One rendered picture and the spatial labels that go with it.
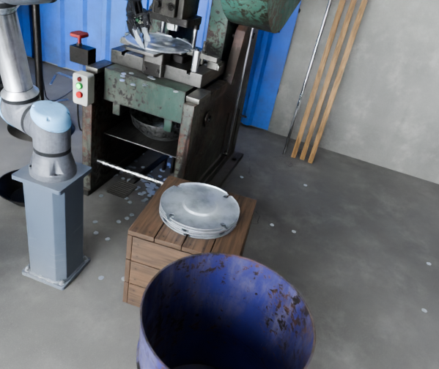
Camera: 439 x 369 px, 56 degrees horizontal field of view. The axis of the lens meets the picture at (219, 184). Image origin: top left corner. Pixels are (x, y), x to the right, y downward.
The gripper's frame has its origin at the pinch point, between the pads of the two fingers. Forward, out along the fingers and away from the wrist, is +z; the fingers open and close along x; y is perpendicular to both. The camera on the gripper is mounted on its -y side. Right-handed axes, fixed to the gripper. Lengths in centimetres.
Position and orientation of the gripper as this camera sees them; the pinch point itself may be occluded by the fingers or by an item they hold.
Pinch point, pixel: (143, 45)
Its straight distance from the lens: 177.8
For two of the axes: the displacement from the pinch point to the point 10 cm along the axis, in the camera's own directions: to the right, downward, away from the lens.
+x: 8.9, -3.7, 2.7
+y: 4.4, 5.4, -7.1
